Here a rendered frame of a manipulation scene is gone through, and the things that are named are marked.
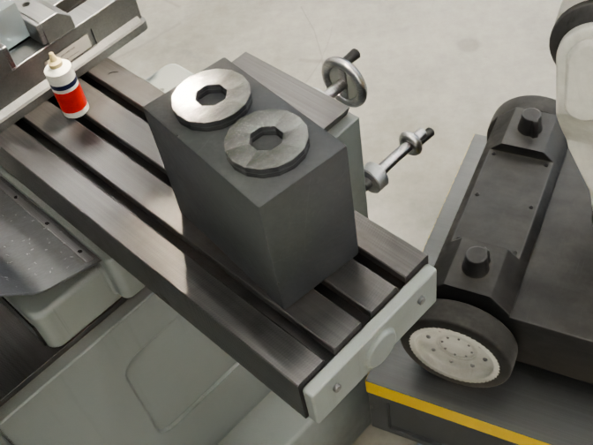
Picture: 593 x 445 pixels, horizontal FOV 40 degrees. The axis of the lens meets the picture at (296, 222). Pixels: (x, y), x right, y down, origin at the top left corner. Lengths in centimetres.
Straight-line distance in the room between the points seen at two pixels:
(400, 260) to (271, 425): 83
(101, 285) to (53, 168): 18
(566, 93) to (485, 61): 156
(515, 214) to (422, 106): 112
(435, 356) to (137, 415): 54
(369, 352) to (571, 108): 47
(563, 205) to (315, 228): 76
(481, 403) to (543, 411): 11
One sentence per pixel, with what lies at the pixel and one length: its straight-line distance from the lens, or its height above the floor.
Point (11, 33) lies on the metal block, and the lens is 130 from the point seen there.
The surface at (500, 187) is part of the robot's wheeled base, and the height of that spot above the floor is 59.
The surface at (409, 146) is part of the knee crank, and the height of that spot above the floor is 55.
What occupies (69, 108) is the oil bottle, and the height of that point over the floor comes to 98.
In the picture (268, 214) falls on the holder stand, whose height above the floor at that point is 113.
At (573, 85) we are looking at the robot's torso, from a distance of 117.
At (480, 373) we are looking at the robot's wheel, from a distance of 149.
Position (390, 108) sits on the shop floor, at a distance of 258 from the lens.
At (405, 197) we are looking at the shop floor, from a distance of 232.
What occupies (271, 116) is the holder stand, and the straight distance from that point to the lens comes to 87.
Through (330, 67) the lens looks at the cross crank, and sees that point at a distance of 166.
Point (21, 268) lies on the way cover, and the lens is 117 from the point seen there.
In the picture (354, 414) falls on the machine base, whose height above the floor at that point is 13.
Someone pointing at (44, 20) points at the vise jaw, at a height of 107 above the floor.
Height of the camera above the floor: 174
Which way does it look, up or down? 50 degrees down
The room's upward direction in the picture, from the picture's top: 11 degrees counter-clockwise
